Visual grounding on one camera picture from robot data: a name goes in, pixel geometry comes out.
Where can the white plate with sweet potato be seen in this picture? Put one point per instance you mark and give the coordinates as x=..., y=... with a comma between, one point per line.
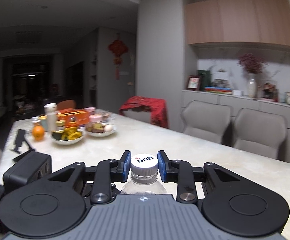
x=97, y=130

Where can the white egg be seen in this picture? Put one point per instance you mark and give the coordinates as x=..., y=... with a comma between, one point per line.
x=108, y=128

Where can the black phone stand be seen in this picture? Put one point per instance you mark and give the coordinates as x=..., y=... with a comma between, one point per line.
x=19, y=138

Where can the white bottle cap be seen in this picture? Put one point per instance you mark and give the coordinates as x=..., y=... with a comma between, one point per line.
x=144, y=163

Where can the orange tissue box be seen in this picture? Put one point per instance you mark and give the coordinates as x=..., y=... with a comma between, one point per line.
x=81, y=117

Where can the clear box with flowers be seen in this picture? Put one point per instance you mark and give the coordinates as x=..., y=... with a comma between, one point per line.
x=270, y=92

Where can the white tumbler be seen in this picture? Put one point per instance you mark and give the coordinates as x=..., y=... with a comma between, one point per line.
x=51, y=117

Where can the orange leather chair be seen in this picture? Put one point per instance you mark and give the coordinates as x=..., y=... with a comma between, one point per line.
x=66, y=104

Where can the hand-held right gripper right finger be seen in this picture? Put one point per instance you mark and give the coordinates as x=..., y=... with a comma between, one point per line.
x=161, y=166

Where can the white plate with pumpkin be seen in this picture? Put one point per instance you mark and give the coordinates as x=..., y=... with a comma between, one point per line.
x=68, y=136

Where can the wooden picture frame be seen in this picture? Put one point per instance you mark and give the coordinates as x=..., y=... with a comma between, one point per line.
x=193, y=83

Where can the orange fruit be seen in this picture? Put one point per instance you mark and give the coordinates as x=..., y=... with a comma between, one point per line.
x=38, y=133

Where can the red knot wall decoration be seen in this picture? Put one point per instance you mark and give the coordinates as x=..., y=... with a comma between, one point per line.
x=117, y=50

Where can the red patterned cloth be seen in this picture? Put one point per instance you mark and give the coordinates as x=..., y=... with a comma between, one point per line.
x=157, y=110

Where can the clear plastic water bottle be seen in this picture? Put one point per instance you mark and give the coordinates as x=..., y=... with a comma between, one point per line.
x=145, y=186

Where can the small white box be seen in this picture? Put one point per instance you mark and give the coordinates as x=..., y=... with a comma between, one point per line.
x=238, y=93

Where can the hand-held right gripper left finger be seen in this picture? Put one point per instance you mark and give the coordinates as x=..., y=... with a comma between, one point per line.
x=127, y=166

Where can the grey dining chair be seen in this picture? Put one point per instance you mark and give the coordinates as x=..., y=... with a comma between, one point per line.
x=205, y=120
x=260, y=132

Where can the wooden wall cabinet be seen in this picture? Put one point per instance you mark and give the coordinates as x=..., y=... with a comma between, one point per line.
x=240, y=22

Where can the green box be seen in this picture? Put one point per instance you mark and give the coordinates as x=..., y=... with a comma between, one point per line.
x=204, y=80

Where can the stack of colourful books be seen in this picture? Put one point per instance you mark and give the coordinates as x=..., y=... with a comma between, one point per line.
x=218, y=90

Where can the white ceramic vase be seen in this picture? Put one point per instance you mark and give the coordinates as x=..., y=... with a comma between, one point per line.
x=252, y=86

